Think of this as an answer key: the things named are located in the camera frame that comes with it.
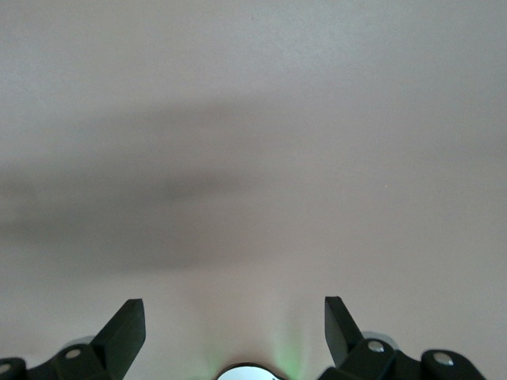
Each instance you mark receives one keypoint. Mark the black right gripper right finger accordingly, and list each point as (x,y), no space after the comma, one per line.
(348,352)

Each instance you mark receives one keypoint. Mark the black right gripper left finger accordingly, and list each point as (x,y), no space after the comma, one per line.
(115,344)

